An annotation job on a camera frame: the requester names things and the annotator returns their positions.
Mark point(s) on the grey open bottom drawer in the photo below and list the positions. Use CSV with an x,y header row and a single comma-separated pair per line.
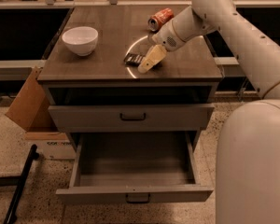
x,y
155,167

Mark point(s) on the brown cardboard box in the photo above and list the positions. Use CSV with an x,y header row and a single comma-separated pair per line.
x,y
30,111

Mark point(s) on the grey middle drawer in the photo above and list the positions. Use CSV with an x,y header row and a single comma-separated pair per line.
x,y
130,118

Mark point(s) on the orange soda can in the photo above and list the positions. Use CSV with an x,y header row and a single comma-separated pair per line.
x,y
157,20

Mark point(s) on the black metal stand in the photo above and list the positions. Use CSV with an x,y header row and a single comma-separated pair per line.
x,y
19,182

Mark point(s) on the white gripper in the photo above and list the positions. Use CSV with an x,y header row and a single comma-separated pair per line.
x,y
165,37

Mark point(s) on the white ceramic bowl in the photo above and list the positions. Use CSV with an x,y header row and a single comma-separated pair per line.
x,y
81,40

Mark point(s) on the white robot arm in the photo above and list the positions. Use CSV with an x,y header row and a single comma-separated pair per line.
x,y
248,148

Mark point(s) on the grey drawer cabinet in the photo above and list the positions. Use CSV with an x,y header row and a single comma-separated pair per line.
x,y
188,76

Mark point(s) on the dark chocolate bar wrapper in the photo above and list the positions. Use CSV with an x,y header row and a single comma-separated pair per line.
x,y
133,59

